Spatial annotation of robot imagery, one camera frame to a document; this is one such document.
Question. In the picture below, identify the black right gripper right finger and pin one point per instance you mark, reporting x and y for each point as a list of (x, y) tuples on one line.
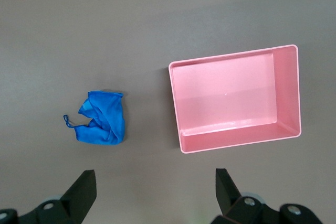
[(231, 195)]

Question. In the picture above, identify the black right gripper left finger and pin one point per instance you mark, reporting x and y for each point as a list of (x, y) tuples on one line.
[(78, 195)]

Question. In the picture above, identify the blue cloth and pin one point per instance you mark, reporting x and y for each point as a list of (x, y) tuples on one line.
[(103, 120)]

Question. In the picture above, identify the pink plastic box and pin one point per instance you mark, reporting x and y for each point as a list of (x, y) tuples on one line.
[(233, 98)]

